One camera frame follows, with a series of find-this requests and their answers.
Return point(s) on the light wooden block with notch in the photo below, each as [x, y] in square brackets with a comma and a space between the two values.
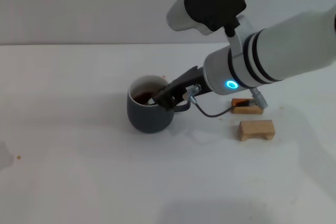
[256, 127]

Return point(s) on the dark orange wooden block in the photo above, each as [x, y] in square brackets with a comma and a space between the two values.
[249, 110]

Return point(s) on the dark grey ceramic cup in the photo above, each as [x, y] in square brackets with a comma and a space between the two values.
[149, 120]

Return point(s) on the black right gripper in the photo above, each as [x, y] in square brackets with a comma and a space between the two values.
[190, 79]

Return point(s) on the dark brown coffee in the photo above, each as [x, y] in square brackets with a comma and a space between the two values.
[143, 95]

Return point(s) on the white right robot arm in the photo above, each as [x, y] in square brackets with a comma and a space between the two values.
[273, 58]

